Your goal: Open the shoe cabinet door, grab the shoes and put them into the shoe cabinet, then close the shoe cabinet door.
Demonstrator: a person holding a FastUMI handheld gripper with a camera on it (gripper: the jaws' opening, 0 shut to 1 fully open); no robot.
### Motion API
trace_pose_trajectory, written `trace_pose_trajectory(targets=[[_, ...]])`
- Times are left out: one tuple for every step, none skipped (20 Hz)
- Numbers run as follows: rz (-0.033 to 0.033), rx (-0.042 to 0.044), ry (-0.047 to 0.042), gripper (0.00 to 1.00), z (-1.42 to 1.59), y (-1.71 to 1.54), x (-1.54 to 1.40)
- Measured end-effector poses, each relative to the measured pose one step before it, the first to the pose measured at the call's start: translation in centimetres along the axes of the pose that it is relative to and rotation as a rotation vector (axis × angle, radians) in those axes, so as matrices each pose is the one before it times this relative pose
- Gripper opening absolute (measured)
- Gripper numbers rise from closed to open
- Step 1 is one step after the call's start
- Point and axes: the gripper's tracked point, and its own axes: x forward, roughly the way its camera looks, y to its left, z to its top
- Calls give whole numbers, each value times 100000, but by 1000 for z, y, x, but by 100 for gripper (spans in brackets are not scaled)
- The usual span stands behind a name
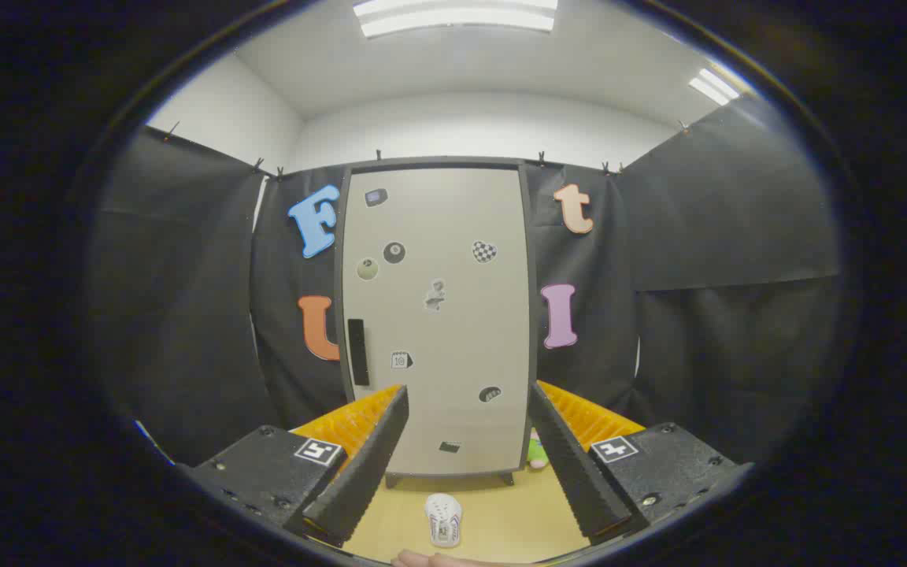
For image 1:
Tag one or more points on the black backdrop cloth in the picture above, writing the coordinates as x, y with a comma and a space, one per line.
186, 315

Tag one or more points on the long ceiling light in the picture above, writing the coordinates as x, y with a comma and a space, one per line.
453, 16

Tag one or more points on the pink and green plush toy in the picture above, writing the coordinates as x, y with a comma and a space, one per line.
536, 453

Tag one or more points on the white shoe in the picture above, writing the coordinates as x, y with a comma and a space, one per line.
443, 516

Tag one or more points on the small ceiling light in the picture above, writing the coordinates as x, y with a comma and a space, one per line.
713, 85

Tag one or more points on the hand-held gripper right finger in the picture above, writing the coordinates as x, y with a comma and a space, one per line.
571, 465

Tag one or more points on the dark grey shoe cabinet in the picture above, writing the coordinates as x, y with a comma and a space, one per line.
534, 315

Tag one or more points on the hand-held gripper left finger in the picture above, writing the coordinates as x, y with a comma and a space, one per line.
367, 465

